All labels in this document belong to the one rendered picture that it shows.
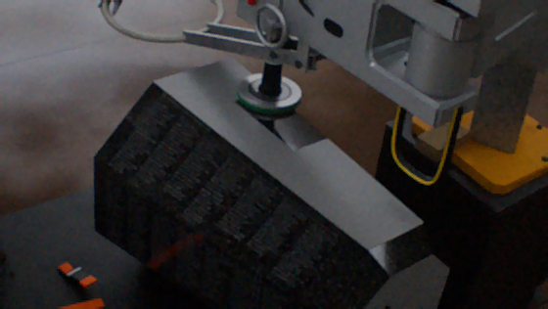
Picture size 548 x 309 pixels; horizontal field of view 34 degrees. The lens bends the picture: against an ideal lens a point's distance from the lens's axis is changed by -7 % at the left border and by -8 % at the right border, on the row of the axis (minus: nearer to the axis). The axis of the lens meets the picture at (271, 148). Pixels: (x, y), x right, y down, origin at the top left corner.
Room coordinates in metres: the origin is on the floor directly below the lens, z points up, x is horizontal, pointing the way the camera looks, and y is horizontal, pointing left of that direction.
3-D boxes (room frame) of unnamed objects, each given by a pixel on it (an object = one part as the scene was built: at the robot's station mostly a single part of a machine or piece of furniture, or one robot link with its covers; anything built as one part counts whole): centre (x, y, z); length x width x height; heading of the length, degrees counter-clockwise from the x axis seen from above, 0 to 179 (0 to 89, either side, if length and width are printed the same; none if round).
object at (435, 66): (2.36, -0.44, 1.36); 0.19 x 0.19 x 0.20
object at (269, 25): (2.65, 0.03, 1.22); 0.15 x 0.10 x 0.15; 46
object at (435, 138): (2.76, -0.59, 0.81); 0.20 x 0.10 x 0.05; 139
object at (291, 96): (2.82, 0.03, 0.86); 0.21 x 0.21 x 0.01
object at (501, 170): (2.89, -0.81, 0.76); 0.49 x 0.49 x 0.05; 41
